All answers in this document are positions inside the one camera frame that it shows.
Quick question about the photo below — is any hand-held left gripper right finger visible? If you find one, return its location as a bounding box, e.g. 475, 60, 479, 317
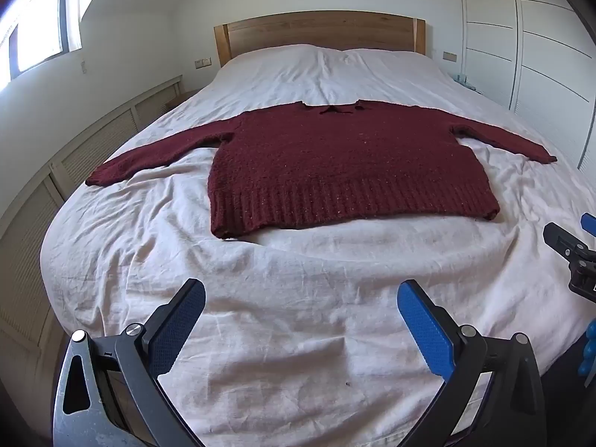
397, 279, 546, 447

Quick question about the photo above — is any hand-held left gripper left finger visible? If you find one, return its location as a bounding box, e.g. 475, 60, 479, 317
53, 278, 206, 447

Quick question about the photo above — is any dark red knit sweater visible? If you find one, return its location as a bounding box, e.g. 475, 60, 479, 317
85, 99, 558, 241

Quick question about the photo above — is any person's right hand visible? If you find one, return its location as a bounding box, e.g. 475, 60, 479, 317
577, 319, 596, 378

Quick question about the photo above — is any bed with white sheet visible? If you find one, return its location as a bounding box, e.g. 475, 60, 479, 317
39, 44, 596, 447

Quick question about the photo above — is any white wardrobe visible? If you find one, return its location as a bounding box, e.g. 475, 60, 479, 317
459, 0, 596, 171

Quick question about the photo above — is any beige slatted cabinet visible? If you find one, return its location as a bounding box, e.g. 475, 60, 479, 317
0, 77, 184, 383

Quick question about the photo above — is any wooden headboard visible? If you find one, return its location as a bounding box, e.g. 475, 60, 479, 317
213, 10, 426, 69

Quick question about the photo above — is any window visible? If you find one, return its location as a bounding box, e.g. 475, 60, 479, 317
0, 0, 119, 85

